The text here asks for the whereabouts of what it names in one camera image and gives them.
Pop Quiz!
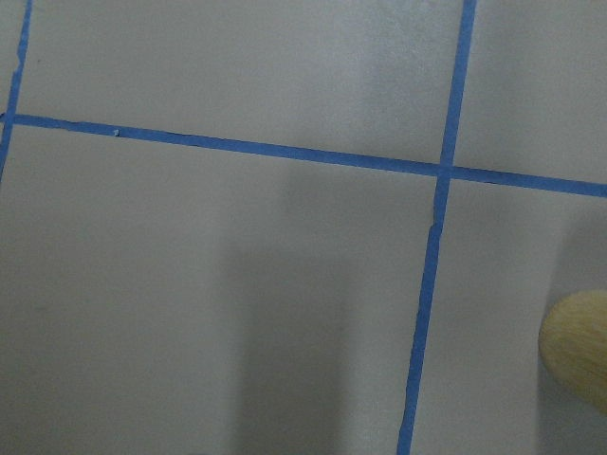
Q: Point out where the tan wooden cup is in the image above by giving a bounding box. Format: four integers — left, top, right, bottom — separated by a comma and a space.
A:
538, 289, 606, 413

